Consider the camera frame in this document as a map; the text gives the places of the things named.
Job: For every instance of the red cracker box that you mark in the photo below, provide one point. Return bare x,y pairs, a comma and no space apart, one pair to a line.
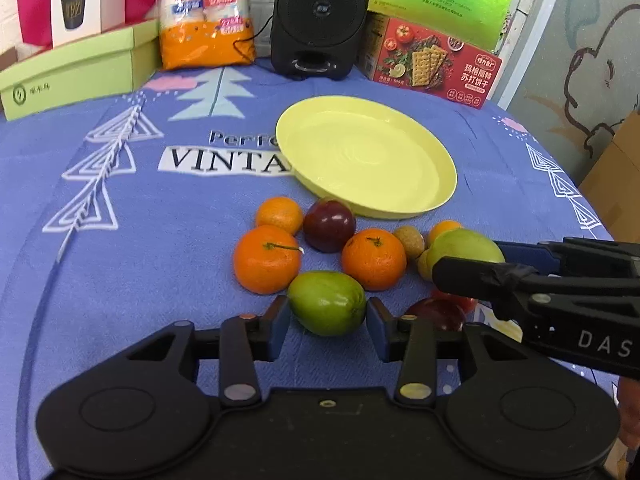
404,55

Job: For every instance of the large orange with stem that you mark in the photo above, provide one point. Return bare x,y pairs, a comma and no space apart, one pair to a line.
266,260

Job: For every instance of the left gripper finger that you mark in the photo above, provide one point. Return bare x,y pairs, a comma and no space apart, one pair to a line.
530,255
583,285

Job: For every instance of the light green shoe box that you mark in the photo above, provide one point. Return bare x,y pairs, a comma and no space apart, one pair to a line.
119,61

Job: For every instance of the black speaker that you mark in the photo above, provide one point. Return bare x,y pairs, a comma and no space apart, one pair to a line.
316,38

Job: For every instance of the green mango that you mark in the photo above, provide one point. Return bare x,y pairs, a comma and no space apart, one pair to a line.
327,303
458,243

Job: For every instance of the small orange right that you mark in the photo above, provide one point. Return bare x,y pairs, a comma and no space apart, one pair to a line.
440,228

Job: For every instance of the small orange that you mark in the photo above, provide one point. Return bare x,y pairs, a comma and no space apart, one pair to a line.
282,212
440,228

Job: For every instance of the red green small apple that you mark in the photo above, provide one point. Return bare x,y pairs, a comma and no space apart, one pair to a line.
466,304

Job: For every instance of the brown kiwi fruit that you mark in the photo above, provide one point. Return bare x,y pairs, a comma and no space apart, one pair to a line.
411,240

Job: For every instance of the dark plum front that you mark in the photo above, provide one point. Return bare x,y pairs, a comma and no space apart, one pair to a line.
443,313

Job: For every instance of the dark plum back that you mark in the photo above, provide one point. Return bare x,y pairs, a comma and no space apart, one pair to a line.
328,225

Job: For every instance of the dark plum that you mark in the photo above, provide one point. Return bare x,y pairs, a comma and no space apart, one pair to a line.
328,225
443,313

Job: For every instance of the paper cups orange package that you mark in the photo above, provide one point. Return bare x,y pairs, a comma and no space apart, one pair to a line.
206,33

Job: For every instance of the yellow plastic plate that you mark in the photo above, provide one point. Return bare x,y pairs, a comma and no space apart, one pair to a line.
381,162

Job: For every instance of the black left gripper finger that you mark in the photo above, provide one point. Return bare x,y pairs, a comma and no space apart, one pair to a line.
244,339
411,341

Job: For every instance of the brown cardboard box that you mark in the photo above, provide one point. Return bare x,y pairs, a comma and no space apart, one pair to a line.
612,186

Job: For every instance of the small orange back left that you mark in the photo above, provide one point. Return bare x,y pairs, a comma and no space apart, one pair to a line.
282,212

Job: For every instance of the person's hand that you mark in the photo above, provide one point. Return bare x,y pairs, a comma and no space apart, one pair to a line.
628,395

